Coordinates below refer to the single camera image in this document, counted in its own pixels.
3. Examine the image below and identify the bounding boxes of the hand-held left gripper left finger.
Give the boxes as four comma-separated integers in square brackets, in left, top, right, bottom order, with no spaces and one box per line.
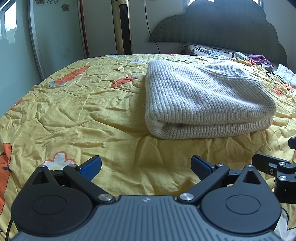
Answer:
[31,156,116,206]

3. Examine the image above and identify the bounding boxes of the brown wooden wardrobe edge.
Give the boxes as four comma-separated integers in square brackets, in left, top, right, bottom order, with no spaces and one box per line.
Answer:
[78,0,90,59]

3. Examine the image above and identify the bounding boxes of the thin black cable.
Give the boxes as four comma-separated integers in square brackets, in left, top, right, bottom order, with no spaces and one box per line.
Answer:
[265,71,291,93]

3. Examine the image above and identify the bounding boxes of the purple cloth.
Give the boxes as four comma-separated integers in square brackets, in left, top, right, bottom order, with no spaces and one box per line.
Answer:
[248,54,271,67]

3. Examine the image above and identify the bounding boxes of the gold tower air conditioner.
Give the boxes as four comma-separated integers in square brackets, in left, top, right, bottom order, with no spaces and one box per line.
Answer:
[111,0,133,55]

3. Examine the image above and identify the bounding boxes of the white patterned pillow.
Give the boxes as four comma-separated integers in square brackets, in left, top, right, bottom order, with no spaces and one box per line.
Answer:
[275,63,296,82]

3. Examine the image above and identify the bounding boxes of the white knit sweater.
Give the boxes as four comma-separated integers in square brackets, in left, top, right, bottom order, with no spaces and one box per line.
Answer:
[144,59,277,140]

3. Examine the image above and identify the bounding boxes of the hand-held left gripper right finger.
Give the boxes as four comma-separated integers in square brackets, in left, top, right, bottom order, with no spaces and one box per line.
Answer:
[177,155,264,205]

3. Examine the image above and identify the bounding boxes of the glass wardrobe sliding door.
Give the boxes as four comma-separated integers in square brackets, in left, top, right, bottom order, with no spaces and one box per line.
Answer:
[0,0,86,116]

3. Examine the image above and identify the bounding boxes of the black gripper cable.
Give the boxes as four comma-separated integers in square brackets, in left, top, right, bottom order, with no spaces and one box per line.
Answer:
[6,217,15,241]

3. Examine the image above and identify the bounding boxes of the grey padded headboard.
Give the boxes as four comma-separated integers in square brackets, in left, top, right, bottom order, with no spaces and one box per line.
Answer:
[148,0,288,67]

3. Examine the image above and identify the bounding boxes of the yellow printed quilt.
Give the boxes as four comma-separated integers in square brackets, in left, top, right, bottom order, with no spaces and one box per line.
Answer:
[0,53,296,241]

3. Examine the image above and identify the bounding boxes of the black power cable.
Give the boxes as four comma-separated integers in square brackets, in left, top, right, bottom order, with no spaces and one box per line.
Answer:
[144,0,161,54]

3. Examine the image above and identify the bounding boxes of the plaid bedsheet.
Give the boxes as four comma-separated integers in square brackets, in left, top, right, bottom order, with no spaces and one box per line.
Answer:
[182,43,252,61]

